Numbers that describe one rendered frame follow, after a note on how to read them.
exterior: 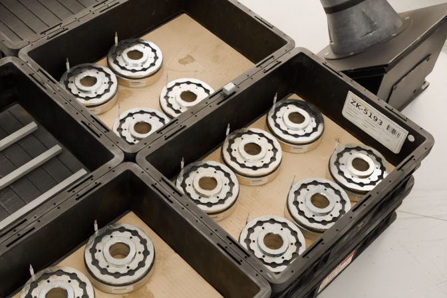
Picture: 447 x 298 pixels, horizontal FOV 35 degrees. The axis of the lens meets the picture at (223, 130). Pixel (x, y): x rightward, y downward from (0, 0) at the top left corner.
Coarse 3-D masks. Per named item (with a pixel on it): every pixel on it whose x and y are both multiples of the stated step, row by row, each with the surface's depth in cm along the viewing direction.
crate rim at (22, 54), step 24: (120, 0) 130; (72, 24) 124; (264, 24) 129; (24, 48) 119; (288, 48) 125; (72, 96) 113; (216, 96) 116; (96, 120) 111; (120, 144) 107; (144, 144) 108
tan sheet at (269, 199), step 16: (336, 128) 127; (320, 144) 124; (288, 160) 121; (304, 160) 122; (320, 160) 122; (288, 176) 119; (304, 176) 119; (320, 176) 120; (240, 192) 116; (256, 192) 116; (272, 192) 117; (288, 192) 117; (240, 208) 114; (256, 208) 114; (272, 208) 114; (320, 208) 115; (224, 224) 111; (240, 224) 112
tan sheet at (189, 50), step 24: (168, 24) 142; (192, 24) 143; (168, 48) 137; (192, 48) 138; (216, 48) 139; (168, 72) 133; (192, 72) 134; (216, 72) 134; (240, 72) 135; (120, 96) 128; (144, 96) 128
